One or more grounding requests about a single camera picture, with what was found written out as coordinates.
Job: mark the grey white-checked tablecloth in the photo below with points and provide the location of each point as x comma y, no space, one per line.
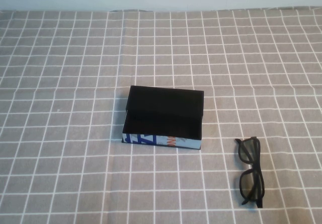
75,58

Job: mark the black printed glasses case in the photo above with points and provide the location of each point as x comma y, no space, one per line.
163,100

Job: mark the black-framed sunglasses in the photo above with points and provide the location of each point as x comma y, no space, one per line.
247,151

